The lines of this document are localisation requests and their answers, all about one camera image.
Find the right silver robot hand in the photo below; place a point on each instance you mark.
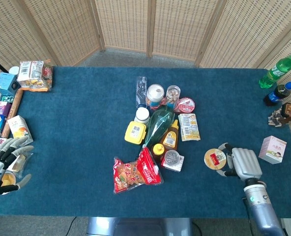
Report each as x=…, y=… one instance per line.
x=246, y=163

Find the round foil-lid cup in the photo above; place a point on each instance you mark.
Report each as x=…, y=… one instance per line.
x=214, y=158

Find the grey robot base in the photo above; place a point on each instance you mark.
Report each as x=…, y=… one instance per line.
x=135, y=227

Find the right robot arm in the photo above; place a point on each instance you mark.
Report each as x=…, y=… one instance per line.
x=261, y=209

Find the pink white carton box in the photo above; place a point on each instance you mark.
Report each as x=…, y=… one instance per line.
x=273, y=150

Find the white red carton box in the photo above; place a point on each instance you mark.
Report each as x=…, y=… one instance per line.
x=178, y=167

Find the green patterned box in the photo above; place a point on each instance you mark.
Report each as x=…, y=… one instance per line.
x=7, y=98

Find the light blue box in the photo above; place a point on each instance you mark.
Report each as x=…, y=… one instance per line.
x=3, y=81

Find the yellow plastic box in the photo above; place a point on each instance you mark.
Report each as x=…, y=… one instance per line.
x=135, y=132

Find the yellow pudding cup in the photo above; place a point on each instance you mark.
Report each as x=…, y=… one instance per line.
x=8, y=179

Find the clear wrapped snack pack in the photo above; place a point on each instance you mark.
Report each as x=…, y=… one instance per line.
x=21, y=162

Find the white orange print carton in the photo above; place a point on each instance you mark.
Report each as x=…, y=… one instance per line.
x=17, y=127

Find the striped sunflower seeds pack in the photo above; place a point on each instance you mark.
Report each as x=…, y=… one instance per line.
x=274, y=119

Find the brown wooden strip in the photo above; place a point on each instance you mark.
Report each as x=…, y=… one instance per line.
x=12, y=110

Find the yellow white sachet packets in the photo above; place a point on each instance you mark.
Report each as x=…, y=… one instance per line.
x=188, y=126

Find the clear jar dark seeds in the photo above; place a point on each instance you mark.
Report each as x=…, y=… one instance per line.
x=171, y=157

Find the dark cola bottle blue cap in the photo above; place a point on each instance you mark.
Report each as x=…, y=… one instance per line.
x=278, y=94

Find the large honey squeeze bottle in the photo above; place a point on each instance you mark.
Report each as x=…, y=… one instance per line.
x=170, y=138

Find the red jelly cup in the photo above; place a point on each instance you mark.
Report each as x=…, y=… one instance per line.
x=186, y=104

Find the small honey squeeze bottle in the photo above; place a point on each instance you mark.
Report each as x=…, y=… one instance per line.
x=158, y=149

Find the green transparent bag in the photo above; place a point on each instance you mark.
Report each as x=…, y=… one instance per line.
x=160, y=123

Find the blue table cloth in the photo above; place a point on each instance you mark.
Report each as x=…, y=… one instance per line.
x=86, y=147

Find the green soda bottle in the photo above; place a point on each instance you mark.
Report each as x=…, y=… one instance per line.
x=275, y=71

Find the clear jar biscuit sticks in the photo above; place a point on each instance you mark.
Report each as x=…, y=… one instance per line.
x=173, y=93

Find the small white cap jar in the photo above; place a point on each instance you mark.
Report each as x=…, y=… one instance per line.
x=14, y=70

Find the clear bag yellow snacks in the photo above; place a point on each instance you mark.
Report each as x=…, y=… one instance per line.
x=32, y=71

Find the red potato chips bag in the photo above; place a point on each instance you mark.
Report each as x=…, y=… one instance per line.
x=135, y=174

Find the white jar blue stripe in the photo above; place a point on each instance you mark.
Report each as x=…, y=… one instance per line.
x=142, y=115

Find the white lid snack jar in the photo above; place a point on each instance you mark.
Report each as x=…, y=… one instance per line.
x=155, y=92

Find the clear empty plastic bottle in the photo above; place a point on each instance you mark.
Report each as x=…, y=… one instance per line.
x=141, y=91

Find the wicker folding screen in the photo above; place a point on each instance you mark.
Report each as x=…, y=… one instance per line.
x=123, y=24

